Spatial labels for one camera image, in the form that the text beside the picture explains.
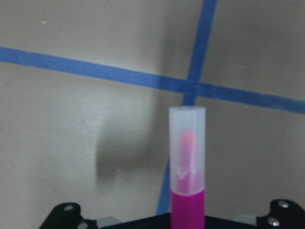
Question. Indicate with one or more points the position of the pink highlighter pen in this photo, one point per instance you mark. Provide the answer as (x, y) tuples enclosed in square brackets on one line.
[(187, 127)]

